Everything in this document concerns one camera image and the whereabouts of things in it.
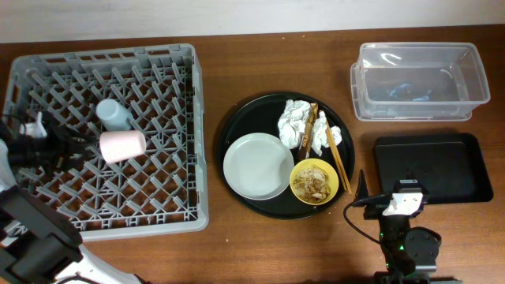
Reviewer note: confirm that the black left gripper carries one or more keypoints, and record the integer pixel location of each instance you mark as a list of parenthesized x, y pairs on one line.
[(67, 147)]

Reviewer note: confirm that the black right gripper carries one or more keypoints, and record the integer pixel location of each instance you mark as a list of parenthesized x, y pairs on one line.
[(380, 209)]

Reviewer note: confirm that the pink cup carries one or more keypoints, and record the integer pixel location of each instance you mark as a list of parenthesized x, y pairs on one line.
[(121, 145)]

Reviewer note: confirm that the light blue cup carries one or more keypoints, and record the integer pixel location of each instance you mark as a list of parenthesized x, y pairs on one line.
[(113, 115)]

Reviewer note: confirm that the small white napkin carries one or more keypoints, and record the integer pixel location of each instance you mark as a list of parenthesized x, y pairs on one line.
[(319, 134)]

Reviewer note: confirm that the brown gold snack wrapper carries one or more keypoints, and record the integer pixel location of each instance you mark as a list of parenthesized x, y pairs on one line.
[(306, 141)]

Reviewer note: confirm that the large white napkin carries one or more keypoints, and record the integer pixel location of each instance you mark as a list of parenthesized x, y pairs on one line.
[(292, 122)]

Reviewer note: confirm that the white round plate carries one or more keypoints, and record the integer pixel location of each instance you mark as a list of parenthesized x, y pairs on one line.
[(257, 166)]

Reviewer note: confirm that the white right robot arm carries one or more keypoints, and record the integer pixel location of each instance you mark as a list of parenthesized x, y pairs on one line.
[(410, 252)]

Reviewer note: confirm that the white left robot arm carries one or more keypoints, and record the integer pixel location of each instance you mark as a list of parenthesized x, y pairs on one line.
[(51, 250)]

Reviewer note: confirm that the grey dishwasher rack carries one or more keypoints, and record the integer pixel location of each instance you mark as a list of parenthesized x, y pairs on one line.
[(163, 191)]

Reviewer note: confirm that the wooden chopstick right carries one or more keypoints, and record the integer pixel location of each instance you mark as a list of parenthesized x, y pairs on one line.
[(340, 159)]

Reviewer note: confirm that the wooden chopstick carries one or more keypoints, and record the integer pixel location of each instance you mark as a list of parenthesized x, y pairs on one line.
[(340, 159), (336, 155)]

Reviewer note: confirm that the yellow bowl with food scraps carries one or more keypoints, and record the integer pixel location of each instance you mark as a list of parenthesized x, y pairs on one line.
[(314, 182)]

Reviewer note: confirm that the wooden chopstick left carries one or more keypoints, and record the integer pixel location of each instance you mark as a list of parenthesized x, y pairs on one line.
[(336, 155)]

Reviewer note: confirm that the round black tray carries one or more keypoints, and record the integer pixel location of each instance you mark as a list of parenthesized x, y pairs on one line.
[(261, 115)]

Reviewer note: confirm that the black rectangular tray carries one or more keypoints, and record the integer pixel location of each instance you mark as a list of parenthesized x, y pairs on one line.
[(450, 166)]

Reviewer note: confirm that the clear plastic bin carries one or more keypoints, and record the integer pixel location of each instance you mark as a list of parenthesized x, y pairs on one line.
[(418, 81)]

